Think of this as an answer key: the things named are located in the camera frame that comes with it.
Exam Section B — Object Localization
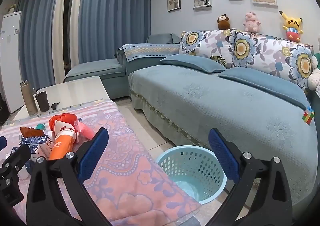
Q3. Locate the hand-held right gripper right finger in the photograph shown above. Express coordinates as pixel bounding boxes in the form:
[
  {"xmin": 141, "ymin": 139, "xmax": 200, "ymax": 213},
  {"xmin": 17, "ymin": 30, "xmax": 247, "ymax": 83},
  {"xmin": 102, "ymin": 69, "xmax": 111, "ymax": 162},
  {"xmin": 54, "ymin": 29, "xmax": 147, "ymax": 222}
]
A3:
[{"xmin": 208, "ymin": 128, "xmax": 293, "ymax": 226}]

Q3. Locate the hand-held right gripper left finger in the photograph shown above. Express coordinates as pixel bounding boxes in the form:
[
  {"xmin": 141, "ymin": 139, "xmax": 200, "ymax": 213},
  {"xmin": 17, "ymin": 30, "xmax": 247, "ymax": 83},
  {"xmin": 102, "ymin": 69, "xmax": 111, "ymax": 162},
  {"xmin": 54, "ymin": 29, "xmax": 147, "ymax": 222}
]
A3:
[{"xmin": 26, "ymin": 127, "xmax": 113, "ymax": 226}]

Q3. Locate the light blue plastic wastebasket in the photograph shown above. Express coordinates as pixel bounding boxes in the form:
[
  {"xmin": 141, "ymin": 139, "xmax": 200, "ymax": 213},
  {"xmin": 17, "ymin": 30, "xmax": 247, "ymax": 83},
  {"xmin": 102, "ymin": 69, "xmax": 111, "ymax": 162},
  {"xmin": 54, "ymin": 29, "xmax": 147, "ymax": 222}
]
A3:
[{"xmin": 156, "ymin": 145, "xmax": 227, "ymax": 204}]

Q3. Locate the orange white plastic bottle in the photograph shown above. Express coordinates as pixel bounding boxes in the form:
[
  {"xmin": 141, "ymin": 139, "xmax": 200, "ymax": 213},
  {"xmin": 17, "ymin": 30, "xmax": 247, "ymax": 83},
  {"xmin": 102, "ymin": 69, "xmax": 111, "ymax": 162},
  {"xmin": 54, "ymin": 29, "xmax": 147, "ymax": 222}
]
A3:
[{"xmin": 49, "ymin": 120, "xmax": 76, "ymax": 161}]

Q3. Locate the blue white carton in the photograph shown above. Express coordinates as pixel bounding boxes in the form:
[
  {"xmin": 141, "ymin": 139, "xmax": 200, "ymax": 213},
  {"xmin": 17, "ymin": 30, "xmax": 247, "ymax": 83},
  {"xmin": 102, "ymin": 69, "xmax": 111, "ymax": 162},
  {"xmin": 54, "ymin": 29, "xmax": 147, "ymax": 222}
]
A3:
[{"xmin": 19, "ymin": 135, "xmax": 50, "ymax": 153}]

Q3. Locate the pink plastic bag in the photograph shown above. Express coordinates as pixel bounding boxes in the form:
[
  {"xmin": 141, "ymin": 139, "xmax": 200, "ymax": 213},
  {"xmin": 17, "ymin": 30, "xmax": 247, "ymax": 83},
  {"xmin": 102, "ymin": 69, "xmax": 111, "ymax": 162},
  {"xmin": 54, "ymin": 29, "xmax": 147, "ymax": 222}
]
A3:
[{"xmin": 74, "ymin": 117, "xmax": 95, "ymax": 140}]

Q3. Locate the red snack packet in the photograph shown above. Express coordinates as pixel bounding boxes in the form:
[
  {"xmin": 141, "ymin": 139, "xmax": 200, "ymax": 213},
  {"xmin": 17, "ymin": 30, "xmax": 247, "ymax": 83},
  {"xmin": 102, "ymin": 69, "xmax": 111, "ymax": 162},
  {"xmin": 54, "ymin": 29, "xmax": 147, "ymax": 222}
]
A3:
[{"xmin": 20, "ymin": 126, "xmax": 38, "ymax": 138}]

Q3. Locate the pink floral blanket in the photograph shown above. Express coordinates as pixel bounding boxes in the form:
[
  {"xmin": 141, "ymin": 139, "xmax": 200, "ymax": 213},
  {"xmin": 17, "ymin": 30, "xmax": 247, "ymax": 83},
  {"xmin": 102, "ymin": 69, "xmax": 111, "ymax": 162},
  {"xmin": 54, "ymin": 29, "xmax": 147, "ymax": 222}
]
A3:
[{"xmin": 0, "ymin": 100, "xmax": 202, "ymax": 226}]

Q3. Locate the red plastic bag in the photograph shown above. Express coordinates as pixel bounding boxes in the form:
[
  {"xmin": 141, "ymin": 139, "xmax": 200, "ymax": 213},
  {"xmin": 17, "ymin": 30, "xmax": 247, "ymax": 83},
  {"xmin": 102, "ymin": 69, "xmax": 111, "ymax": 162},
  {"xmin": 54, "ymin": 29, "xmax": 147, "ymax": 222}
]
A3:
[{"xmin": 49, "ymin": 113, "xmax": 78, "ymax": 130}]

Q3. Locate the bronze thermos flask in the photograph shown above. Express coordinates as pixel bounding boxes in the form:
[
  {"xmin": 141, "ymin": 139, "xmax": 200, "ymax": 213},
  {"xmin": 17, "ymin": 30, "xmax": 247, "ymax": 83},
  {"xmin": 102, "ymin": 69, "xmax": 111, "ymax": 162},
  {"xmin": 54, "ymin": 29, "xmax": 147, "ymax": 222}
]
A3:
[{"xmin": 20, "ymin": 80, "xmax": 38, "ymax": 116}]

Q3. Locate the light blue embossed sofa cover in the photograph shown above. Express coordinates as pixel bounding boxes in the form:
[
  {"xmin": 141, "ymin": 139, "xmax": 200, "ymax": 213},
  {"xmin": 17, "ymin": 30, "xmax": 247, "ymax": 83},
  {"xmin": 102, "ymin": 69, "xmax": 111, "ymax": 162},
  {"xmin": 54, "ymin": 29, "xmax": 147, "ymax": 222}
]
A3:
[{"xmin": 128, "ymin": 64, "xmax": 320, "ymax": 206}]

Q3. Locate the dark brown cup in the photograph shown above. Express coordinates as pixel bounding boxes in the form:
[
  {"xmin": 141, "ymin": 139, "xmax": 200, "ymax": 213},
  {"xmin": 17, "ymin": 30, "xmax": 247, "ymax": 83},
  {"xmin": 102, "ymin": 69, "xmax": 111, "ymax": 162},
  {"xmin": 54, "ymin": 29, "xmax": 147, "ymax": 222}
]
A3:
[{"xmin": 36, "ymin": 91, "xmax": 50, "ymax": 112}]

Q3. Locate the white coffee table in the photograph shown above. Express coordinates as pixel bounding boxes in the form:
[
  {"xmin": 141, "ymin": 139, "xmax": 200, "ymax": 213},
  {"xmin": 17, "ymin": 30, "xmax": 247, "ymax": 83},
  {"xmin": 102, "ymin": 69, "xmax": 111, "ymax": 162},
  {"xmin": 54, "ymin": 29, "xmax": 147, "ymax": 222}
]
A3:
[{"xmin": 12, "ymin": 75, "xmax": 118, "ymax": 121}]

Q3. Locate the blue sofa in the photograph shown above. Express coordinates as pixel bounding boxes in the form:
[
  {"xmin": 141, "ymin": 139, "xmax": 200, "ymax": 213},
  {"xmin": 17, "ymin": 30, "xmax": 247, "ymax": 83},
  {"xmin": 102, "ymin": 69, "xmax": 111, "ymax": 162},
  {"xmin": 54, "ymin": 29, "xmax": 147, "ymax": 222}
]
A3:
[{"xmin": 63, "ymin": 28, "xmax": 320, "ymax": 206}]

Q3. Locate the white refrigerator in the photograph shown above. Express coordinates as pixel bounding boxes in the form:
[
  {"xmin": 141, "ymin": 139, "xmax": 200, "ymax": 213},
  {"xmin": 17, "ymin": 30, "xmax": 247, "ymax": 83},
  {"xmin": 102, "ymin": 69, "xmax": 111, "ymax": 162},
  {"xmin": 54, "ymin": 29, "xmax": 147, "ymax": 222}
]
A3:
[{"xmin": 0, "ymin": 11, "xmax": 25, "ymax": 114}]

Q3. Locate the blue pillow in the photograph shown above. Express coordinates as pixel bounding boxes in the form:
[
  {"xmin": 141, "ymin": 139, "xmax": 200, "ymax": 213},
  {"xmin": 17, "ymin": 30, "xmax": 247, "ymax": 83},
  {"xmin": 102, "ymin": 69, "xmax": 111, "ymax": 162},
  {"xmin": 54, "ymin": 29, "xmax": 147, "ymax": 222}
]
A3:
[
  {"xmin": 217, "ymin": 67, "xmax": 311, "ymax": 109},
  {"xmin": 160, "ymin": 54, "xmax": 227, "ymax": 74}
]

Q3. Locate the colourful puzzle cube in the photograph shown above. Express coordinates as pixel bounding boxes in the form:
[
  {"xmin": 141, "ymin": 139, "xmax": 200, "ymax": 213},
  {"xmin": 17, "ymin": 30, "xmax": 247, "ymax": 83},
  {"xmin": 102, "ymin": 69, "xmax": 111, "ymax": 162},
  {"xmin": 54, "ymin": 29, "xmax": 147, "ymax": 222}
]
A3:
[{"xmin": 302, "ymin": 106, "xmax": 315, "ymax": 125}]

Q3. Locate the floral cushion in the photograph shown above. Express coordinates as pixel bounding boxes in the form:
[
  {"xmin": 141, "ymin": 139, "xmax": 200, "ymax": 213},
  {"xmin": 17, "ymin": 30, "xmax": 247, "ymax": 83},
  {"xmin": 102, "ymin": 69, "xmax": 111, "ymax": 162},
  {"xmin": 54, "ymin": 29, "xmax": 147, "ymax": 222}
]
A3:
[
  {"xmin": 179, "ymin": 30, "xmax": 237, "ymax": 69},
  {"xmin": 228, "ymin": 30, "xmax": 315, "ymax": 91}
]

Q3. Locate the blue curtain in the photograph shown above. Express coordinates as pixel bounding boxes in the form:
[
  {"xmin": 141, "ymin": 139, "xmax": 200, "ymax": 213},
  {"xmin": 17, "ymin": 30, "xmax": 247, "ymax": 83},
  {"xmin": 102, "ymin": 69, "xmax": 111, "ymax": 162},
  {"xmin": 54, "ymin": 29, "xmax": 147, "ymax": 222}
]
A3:
[
  {"xmin": 78, "ymin": 0, "xmax": 152, "ymax": 64},
  {"xmin": 17, "ymin": 0, "xmax": 63, "ymax": 87}
]

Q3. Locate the striped armrest cover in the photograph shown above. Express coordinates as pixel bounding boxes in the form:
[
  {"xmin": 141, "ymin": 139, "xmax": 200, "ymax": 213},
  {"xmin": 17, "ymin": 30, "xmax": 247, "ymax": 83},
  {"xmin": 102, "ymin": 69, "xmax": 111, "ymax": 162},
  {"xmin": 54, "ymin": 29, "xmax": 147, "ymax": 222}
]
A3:
[{"xmin": 122, "ymin": 43, "xmax": 180, "ymax": 63}]

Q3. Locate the white teddy bear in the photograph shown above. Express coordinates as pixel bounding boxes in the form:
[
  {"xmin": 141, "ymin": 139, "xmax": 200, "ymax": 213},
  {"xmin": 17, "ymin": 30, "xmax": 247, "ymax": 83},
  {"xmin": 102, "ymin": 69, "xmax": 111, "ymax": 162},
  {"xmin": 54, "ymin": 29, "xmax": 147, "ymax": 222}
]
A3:
[{"xmin": 307, "ymin": 67, "xmax": 320, "ymax": 91}]

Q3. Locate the brown monkey plush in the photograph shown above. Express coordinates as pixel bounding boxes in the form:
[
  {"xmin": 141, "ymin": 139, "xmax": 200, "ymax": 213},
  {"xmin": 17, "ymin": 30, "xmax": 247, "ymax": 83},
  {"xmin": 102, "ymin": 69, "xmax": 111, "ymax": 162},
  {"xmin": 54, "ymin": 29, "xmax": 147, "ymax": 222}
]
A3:
[{"xmin": 217, "ymin": 14, "xmax": 231, "ymax": 30}]

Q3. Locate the pink pig plush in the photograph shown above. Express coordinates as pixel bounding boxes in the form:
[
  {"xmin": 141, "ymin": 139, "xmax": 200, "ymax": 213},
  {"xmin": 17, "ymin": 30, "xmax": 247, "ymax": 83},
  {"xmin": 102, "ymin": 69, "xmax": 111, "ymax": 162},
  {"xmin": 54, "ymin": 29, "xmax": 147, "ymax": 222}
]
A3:
[{"xmin": 242, "ymin": 11, "xmax": 262, "ymax": 33}]

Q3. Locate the yellow mouse plush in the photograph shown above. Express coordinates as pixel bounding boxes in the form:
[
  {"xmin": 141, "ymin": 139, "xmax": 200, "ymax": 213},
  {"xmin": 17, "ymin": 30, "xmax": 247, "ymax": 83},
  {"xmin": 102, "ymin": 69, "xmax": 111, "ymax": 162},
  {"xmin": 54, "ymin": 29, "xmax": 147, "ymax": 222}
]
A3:
[{"xmin": 279, "ymin": 11, "xmax": 304, "ymax": 43}]

